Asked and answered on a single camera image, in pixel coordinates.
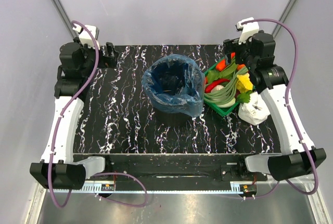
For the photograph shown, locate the small orange tomato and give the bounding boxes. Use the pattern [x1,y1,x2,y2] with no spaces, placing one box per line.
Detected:
[237,64,246,71]

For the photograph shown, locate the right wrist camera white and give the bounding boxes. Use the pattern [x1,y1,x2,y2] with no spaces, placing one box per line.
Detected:
[236,17,260,45]

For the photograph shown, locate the white crumpled paper ball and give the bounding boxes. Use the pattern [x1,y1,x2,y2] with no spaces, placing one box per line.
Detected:
[238,92,270,126]

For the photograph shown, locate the red chili pepper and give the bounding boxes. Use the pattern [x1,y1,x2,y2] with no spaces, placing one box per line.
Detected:
[204,78,230,93]

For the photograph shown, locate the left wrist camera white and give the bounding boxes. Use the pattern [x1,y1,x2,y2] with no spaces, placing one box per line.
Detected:
[72,24,100,49]

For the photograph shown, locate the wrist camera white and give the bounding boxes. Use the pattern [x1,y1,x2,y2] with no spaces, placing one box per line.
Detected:
[72,24,100,49]
[236,17,260,45]

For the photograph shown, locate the black trash bin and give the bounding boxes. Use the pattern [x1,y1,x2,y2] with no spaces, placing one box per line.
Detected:
[153,107,192,127]

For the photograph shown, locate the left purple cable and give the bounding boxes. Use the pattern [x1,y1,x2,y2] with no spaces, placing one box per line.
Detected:
[48,20,149,208]

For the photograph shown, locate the green leafy vegetable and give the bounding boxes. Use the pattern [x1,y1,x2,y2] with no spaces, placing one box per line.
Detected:
[235,90,253,103]

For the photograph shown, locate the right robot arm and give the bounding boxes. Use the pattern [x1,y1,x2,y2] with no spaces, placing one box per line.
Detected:
[223,31,327,181]

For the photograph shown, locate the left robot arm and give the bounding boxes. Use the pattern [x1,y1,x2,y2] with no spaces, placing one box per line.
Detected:
[30,38,119,190]

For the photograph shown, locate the detached blue trash bag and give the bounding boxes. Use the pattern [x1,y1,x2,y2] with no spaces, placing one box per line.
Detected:
[142,54,205,118]

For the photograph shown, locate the yellow white cabbage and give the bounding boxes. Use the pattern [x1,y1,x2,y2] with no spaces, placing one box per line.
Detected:
[236,73,253,93]

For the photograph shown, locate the green long beans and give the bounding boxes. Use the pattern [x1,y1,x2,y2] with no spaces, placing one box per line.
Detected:
[204,67,248,108]

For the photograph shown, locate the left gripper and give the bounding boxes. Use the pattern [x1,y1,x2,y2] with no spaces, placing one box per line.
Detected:
[74,37,119,76]

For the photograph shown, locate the orange carrot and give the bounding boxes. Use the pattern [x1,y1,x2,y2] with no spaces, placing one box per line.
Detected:
[215,59,228,72]

